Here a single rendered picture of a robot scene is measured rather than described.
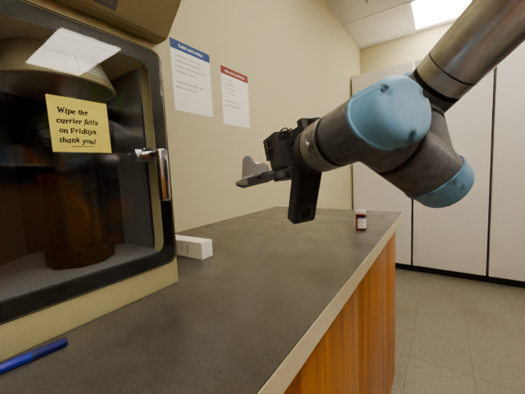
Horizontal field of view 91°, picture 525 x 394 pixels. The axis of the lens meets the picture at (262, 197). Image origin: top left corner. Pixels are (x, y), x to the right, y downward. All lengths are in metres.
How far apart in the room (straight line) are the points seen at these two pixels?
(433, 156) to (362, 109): 0.11
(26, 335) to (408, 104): 0.54
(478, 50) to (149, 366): 0.53
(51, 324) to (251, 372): 0.30
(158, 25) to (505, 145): 2.95
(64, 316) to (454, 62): 0.63
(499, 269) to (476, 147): 1.15
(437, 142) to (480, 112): 2.79
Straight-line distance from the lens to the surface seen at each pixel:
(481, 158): 3.13
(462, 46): 0.42
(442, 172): 0.37
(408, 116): 0.30
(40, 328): 0.50
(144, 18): 0.56
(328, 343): 0.60
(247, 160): 0.51
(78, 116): 0.47
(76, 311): 0.51
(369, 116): 0.29
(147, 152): 0.50
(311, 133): 0.37
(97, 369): 0.41
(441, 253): 3.24
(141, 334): 0.44
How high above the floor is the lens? 1.16
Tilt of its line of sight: 6 degrees down
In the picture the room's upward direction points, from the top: 3 degrees counter-clockwise
